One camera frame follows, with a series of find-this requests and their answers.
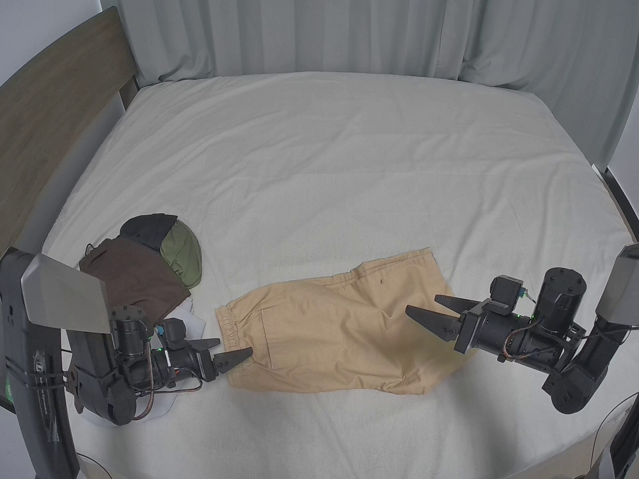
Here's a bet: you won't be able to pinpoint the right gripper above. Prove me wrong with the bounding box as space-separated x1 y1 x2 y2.
405 295 533 359

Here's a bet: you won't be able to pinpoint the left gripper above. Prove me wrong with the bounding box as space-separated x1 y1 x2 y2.
169 337 254 384

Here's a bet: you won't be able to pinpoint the tan shorts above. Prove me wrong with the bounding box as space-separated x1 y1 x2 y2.
216 247 472 396

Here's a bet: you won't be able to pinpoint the bed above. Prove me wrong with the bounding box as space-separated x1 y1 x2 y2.
0 5 639 479

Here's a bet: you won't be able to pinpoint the white garment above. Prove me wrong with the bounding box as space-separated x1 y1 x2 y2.
82 299 208 425

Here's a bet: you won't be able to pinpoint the green garment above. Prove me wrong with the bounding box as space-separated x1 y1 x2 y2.
160 220 203 290

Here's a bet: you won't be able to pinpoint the brown garment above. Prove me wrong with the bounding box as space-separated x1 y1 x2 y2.
71 238 192 414

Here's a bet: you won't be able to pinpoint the black garment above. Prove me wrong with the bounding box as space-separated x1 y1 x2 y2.
121 213 179 252

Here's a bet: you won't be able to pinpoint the pale green curtain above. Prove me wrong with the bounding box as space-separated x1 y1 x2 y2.
439 0 639 169
95 0 467 84

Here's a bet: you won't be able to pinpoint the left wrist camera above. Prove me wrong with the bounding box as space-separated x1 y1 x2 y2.
159 319 189 350

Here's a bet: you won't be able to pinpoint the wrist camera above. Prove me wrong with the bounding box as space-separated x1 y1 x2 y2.
490 276 525 314
159 319 189 350

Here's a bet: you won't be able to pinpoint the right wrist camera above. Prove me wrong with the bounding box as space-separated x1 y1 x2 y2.
490 276 525 314

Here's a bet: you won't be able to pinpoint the black cable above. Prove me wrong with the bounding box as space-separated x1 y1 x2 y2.
74 454 109 479
595 391 639 470

